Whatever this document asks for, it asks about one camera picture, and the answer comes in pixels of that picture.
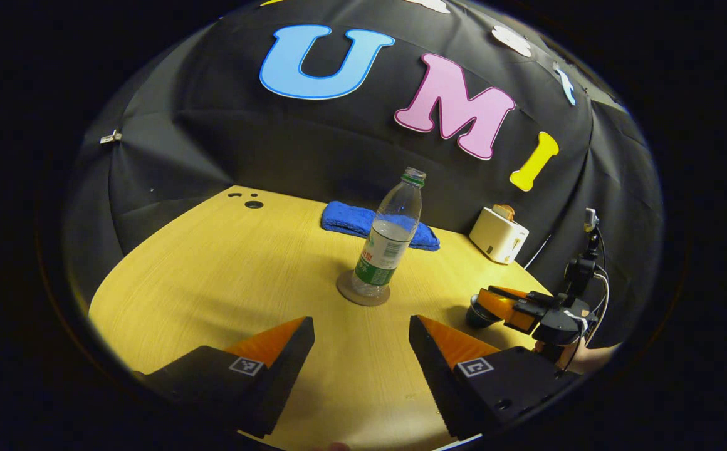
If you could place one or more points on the silver cloth clip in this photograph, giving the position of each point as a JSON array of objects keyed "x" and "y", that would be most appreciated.
[{"x": 111, "y": 136}]

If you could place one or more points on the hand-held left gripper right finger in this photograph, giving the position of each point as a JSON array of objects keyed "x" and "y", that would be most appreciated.
[{"x": 432, "y": 369}]

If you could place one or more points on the dark teal teacup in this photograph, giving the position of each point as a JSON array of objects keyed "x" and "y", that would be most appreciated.
[{"x": 479, "y": 316}]

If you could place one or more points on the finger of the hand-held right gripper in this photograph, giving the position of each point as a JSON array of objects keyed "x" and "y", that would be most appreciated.
[
  {"x": 495, "y": 305},
  {"x": 526, "y": 294}
]

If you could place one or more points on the white toaster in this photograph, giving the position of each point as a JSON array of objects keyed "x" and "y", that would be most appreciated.
[{"x": 498, "y": 237}]

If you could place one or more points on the clear plastic water bottle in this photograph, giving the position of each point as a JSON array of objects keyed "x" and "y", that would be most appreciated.
[{"x": 388, "y": 238}]

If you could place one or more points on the round brown coaster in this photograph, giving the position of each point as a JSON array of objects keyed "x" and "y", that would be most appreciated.
[{"x": 346, "y": 291}]

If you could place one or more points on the blue folded towel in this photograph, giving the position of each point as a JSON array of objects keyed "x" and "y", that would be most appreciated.
[{"x": 345, "y": 219}]

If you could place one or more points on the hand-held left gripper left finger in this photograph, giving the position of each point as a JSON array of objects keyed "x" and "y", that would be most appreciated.
[{"x": 285, "y": 369}]

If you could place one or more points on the black backdrop cloth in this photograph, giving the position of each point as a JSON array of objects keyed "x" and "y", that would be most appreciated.
[{"x": 276, "y": 144}]

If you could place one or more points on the bread slice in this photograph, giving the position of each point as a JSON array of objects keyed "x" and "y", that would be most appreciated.
[{"x": 504, "y": 210}]

